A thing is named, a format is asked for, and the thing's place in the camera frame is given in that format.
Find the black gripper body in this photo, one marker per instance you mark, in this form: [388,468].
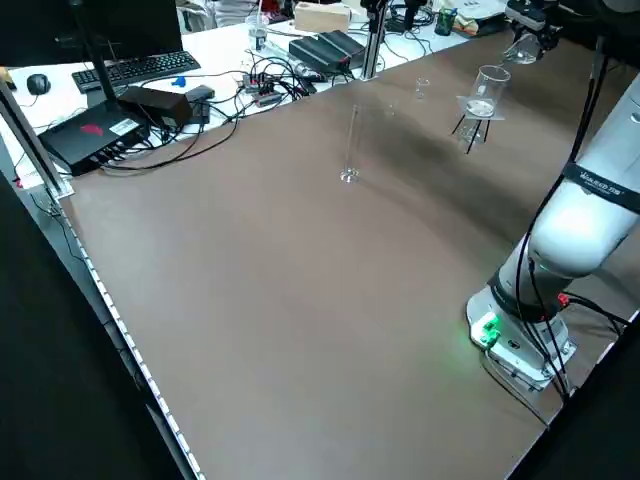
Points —
[550,27]

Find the glass conical flask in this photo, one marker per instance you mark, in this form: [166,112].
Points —
[522,52]

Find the glass graduated cylinder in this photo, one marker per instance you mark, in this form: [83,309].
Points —
[350,150]

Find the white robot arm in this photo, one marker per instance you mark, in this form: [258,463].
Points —
[525,12]
[575,225]

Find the large glass beaker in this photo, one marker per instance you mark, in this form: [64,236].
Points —
[487,90]

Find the black mesh pen holder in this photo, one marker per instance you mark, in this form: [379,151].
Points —
[445,22]

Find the tripod stand with white mesh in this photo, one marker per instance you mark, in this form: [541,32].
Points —
[480,112]

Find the glass alcohol lamp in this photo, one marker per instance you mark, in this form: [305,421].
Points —
[470,132]

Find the small glass beaker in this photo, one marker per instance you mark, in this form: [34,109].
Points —
[421,89]

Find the black ribbed device box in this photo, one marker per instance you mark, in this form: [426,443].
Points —
[305,50]
[342,42]

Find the light cardboard box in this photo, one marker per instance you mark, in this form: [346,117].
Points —
[320,17]

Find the clear plastic cup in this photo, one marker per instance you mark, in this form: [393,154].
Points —
[257,32]

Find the circuit board with red plugs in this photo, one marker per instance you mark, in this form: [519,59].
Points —
[262,90]

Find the small black adapter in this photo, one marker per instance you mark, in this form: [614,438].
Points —
[200,92]

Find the small blue object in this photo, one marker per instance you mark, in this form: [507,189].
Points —
[178,81]

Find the black power brick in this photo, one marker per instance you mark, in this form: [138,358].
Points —
[155,105]

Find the black keyboard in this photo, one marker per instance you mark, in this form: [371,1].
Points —
[135,67]

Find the black monitor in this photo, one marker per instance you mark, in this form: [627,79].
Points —
[100,25]

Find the black box with red logo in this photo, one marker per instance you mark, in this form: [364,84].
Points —
[90,135]

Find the black computer mouse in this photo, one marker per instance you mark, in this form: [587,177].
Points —
[38,84]

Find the aluminium frame post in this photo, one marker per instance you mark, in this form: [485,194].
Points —
[372,40]
[35,140]

